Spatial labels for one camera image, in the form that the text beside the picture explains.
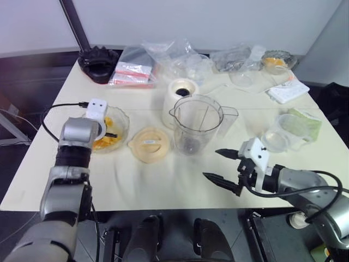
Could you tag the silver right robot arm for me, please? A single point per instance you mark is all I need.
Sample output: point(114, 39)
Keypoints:
point(305, 180)

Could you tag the white round socket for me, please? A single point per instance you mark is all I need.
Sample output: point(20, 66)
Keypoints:
point(297, 220)

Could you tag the clear blender jar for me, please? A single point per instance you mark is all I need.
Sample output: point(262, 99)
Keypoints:
point(196, 128)

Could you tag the white printed packet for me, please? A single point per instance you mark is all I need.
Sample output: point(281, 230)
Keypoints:
point(289, 91)

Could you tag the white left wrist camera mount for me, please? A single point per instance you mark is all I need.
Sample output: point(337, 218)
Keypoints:
point(96, 109)

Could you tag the black box under table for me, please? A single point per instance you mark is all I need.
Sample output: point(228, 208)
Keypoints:
point(278, 240)

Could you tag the clear plastic dome lid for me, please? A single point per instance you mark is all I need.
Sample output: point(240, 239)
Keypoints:
point(246, 80)

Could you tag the white metal frame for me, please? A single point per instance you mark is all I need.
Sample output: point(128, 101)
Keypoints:
point(13, 131)

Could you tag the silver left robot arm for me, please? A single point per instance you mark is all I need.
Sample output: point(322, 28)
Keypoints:
point(76, 131)

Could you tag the bag of red-white packets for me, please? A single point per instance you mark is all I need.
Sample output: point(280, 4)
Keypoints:
point(133, 71)

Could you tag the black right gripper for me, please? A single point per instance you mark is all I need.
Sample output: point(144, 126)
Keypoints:
point(247, 173)

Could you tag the cream blender lid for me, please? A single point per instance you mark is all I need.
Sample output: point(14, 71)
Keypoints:
point(150, 144)

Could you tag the orange segment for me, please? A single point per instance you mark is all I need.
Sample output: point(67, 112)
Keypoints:
point(109, 120)
point(105, 143)

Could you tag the glass bowl with orange pieces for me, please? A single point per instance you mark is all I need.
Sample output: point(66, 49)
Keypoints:
point(278, 62)

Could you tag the white tablecloth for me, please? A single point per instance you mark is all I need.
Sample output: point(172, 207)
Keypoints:
point(152, 185)

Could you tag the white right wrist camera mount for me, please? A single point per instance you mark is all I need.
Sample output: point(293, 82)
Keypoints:
point(257, 155)

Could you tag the cream blender base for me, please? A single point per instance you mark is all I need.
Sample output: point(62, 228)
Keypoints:
point(170, 101)

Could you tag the black slanted post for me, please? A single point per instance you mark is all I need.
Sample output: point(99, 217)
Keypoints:
point(77, 26)

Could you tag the black spiky plastic holder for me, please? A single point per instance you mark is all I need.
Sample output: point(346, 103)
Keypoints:
point(98, 65)

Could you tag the green packet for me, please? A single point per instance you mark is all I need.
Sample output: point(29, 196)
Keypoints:
point(308, 120)

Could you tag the crumpled clear plastic bag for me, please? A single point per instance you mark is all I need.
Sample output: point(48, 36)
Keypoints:
point(169, 54)

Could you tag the clear plastic measuring jar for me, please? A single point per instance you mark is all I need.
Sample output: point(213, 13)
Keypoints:
point(283, 133)

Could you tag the black bag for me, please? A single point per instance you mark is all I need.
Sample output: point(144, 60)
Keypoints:
point(336, 109)

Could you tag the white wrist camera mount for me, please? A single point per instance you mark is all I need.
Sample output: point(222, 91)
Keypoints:
point(96, 109)
point(257, 155)

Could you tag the dark rounded shape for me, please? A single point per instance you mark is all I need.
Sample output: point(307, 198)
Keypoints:
point(211, 240)
point(145, 237)

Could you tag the glass bowl with scalloped rim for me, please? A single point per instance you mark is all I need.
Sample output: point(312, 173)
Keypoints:
point(122, 122)

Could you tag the plastic bag with dark contents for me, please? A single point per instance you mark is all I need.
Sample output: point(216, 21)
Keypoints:
point(231, 60)

